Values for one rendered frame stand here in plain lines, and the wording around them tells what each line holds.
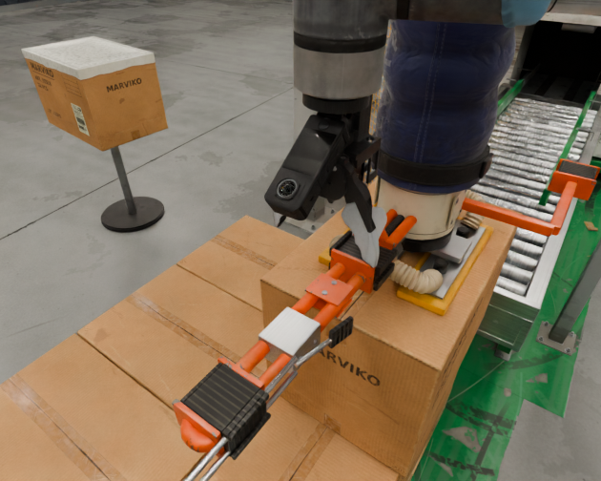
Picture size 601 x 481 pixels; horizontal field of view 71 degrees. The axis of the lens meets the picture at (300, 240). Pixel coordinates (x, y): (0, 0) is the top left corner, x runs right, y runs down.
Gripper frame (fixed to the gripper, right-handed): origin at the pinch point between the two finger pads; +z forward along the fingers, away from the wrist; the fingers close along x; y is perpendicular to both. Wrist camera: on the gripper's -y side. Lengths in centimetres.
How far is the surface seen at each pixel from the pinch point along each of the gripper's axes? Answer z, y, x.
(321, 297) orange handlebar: 12.1, 3.2, 1.3
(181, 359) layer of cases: 67, 6, 49
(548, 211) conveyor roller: 68, 154, -22
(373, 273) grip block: 12.0, 12.6, -2.7
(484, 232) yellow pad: 25, 55, -12
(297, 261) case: 26.7, 22.1, 19.7
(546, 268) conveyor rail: 62, 103, -29
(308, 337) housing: 12.0, -4.5, -1.5
